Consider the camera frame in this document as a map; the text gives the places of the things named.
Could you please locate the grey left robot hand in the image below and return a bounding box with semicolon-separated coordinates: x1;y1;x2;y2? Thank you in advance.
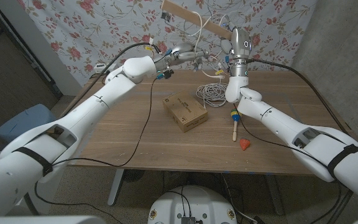
152;42;210;80

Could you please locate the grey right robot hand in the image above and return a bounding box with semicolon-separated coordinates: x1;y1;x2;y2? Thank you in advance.
219;27;252;77

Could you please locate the wooden clip hanger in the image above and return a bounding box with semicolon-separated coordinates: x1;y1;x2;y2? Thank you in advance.
160;0;233;40

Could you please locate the white Ethernet cable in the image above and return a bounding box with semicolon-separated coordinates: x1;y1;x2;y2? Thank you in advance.
183;11;239;108

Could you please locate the brown cardboard package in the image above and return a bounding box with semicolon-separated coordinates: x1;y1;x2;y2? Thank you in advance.
162;90;209;134

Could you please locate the colourful striped wooden maraca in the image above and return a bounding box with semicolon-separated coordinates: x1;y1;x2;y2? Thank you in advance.
230;108;241;142

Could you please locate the white power strip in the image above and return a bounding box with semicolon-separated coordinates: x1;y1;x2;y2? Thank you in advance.
93;63;118;74

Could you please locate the floral backdrop cloth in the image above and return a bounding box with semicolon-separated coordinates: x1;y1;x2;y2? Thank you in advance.
17;0;318;87

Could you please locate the white table leg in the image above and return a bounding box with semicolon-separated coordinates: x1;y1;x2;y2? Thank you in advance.
107;169;126;207

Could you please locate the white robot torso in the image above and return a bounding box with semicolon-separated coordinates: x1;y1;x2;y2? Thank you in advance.
147;185;238;224

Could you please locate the grey table leg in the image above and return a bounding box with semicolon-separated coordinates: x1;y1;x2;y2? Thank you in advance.
264;174;285;216

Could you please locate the blue plastic bin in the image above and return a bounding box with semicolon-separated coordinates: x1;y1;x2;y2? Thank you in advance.
0;103;57;144

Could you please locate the white low cabinet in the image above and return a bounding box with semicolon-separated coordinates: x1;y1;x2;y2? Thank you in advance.
0;151;65;216

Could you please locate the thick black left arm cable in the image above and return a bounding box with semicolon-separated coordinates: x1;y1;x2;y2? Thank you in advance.
62;42;162;118

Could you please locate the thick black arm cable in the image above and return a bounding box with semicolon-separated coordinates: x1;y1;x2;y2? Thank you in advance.
62;42;162;118
246;58;352;133

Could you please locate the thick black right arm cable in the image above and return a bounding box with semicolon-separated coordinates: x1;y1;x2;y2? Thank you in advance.
246;58;352;133

